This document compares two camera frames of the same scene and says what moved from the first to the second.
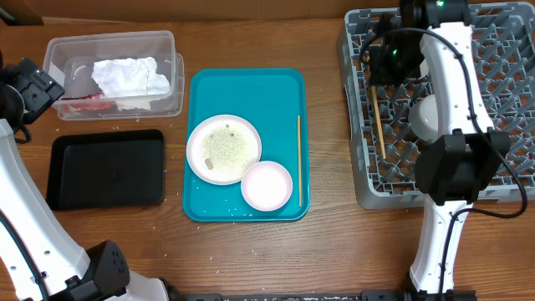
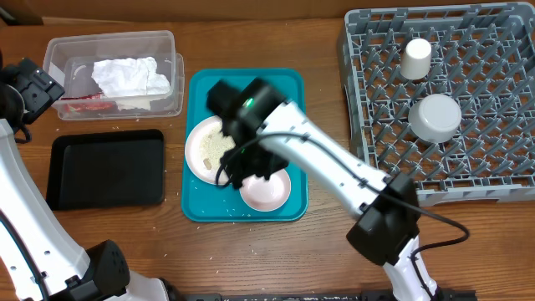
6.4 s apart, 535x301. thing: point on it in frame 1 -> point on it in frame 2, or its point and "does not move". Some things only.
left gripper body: x=32 y=94 does not move
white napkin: x=130 y=83 does not move
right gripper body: x=398 y=61 -> x=252 y=160
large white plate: x=221 y=148 does not move
